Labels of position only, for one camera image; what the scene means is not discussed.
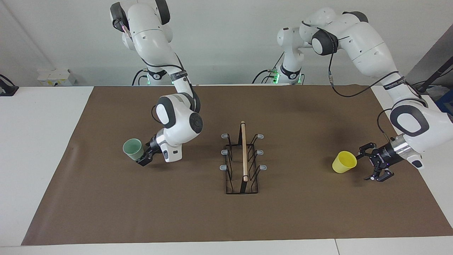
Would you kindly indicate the pale green plastic cup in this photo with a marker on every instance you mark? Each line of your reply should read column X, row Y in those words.
column 132, row 150

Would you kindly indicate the blue box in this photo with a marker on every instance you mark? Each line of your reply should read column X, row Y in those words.
column 446, row 106

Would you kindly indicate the yellow plastic cup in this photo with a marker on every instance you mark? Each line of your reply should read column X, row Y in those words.
column 343, row 163

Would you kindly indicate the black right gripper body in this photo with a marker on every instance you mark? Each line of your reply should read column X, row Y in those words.
column 155, row 147

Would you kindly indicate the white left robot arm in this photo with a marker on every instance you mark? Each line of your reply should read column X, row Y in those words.
column 364, row 42

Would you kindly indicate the black stand pole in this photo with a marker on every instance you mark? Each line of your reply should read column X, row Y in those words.
column 433, row 78

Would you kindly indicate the black clamp mount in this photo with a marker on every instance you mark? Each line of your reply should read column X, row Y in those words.
column 7, row 90

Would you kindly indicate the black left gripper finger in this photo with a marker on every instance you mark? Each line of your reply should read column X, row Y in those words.
column 368, row 148
column 381, row 174

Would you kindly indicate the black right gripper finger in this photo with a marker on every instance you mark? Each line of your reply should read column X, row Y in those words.
column 145, row 160
column 147, row 148

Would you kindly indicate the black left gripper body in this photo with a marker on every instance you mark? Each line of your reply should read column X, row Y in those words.
column 387, row 154

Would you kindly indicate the grey partition panel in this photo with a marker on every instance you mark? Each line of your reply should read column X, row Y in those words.
column 431, row 56

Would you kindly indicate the white power box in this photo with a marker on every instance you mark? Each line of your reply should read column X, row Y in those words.
column 56, row 77

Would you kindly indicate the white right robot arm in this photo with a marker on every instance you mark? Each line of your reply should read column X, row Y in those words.
column 152, row 39

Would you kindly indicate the brown table mat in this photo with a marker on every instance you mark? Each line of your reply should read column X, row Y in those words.
column 177, row 212

